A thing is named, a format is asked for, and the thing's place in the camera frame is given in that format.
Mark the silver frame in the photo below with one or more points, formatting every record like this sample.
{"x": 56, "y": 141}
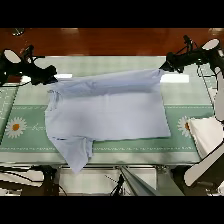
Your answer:
{"x": 140, "y": 186}

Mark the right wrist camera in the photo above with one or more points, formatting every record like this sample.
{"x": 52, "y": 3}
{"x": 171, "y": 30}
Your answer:
{"x": 188, "y": 41}

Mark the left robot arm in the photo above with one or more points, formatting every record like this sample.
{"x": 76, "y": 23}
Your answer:
{"x": 13, "y": 68}

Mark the light blue T-shirt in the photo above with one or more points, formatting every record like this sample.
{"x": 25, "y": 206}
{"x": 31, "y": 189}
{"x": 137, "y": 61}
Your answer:
{"x": 106, "y": 110}

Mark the white garment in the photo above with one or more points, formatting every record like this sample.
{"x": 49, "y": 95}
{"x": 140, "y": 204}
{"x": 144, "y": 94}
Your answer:
{"x": 208, "y": 133}

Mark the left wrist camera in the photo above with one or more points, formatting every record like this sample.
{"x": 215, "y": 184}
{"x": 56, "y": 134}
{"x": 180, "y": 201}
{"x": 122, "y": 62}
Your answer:
{"x": 28, "y": 52}

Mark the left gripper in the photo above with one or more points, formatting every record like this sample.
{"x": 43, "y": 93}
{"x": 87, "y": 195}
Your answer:
{"x": 48, "y": 74}

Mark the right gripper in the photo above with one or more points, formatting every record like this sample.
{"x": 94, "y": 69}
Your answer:
{"x": 173, "y": 62}

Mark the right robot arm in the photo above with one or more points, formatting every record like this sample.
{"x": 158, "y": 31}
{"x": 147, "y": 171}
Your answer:
{"x": 204, "y": 168}

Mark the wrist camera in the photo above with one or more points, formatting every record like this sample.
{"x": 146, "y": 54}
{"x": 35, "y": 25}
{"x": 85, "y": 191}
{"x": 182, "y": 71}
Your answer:
{"x": 188, "y": 41}
{"x": 28, "y": 52}

